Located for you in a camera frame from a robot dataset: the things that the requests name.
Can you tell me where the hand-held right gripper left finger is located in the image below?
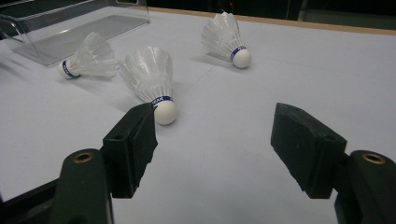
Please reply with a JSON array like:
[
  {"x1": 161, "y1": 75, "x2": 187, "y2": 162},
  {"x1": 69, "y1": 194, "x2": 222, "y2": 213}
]
[{"x1": 102, "y1": 102, "x2": 159, "y2": 200}]

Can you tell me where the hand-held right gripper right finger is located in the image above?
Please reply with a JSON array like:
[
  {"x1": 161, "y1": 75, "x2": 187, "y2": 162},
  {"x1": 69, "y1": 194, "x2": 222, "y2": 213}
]
[{"x1": 270, "y1": 102, "x2": 348, "y2": 200}]

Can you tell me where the white feather shuttlecock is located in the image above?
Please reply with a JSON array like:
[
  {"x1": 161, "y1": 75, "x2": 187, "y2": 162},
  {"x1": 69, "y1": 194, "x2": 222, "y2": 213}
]
[
  {"x1": 57, "y1": 31, "x2": 120, "y2": 80},
  {"x1": 200, "y1": 11, "x2": 253, "y2": 69},
  {"x1": 120, "y1": 46, "x2": 179, "y2": 126}
]

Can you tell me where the clear plastic tray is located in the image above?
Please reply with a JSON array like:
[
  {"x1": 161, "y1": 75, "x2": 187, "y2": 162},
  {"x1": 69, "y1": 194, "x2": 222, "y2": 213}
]
[{"x1": 0, "y1": 0, "x2": 151, "y2": 68}]

